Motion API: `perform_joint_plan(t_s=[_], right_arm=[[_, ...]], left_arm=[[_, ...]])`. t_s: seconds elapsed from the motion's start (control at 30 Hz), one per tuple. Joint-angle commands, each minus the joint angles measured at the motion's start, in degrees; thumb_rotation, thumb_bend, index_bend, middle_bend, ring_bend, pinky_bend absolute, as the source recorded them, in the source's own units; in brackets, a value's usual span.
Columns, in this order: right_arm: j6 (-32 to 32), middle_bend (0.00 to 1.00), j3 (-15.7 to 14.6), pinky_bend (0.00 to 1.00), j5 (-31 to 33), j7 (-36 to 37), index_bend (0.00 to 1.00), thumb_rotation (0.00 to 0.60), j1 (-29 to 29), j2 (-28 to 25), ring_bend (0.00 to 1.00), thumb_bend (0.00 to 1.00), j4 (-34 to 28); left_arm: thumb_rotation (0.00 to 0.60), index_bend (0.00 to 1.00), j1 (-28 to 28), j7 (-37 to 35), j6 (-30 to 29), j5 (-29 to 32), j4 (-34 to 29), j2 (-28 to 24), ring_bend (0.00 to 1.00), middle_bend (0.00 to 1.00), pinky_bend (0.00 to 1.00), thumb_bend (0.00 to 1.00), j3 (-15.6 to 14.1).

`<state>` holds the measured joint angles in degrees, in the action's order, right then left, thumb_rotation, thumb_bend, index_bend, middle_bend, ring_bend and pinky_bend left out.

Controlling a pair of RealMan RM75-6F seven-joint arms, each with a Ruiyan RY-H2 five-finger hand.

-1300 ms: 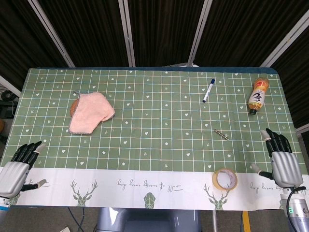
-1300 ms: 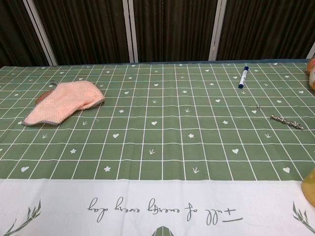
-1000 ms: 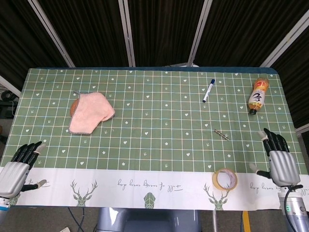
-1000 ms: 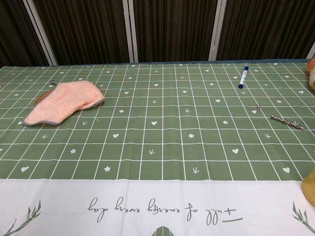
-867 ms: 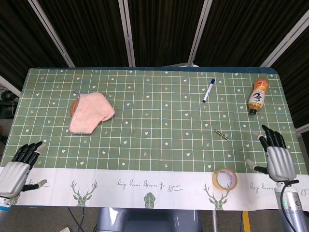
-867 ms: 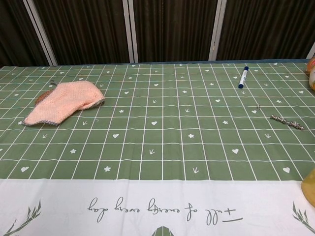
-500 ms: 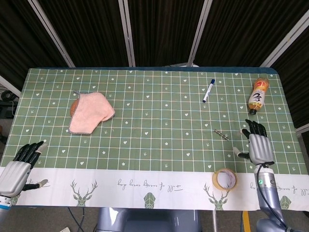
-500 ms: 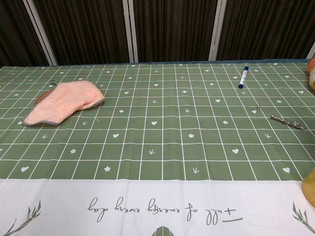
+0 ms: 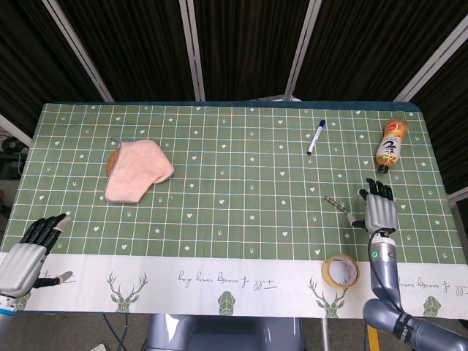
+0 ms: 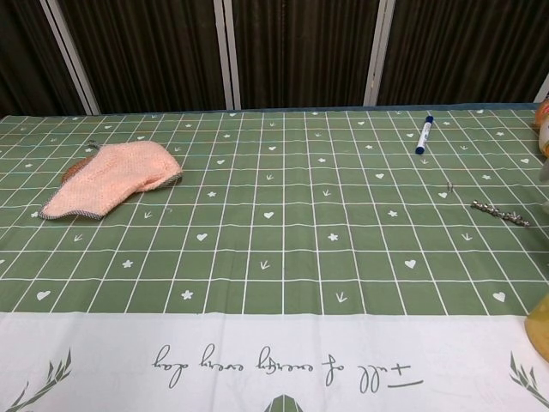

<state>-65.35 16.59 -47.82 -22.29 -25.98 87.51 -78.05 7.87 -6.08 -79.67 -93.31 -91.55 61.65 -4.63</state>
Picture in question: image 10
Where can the black partition panel white frame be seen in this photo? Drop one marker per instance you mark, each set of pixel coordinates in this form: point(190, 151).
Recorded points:
point(21, 51)
point(150, 51)
point(463, 51)
point(300, 51)

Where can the pink knitted cloth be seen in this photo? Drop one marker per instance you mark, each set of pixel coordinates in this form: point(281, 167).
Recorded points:
point(111, 180)

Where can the green grid tablecloth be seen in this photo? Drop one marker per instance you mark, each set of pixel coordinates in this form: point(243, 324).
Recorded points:
point(274, 193)

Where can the orange drink bottle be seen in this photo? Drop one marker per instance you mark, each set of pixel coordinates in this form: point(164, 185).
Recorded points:
point(544, 137)

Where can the blue white marker pen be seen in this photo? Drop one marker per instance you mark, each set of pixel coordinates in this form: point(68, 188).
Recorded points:
point(424, 141)

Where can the yellow tape roll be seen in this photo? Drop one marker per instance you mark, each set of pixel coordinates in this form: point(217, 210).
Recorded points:
point(540, 326)

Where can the brown round coaster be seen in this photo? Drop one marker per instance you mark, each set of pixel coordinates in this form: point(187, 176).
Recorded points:
point(75, 175)

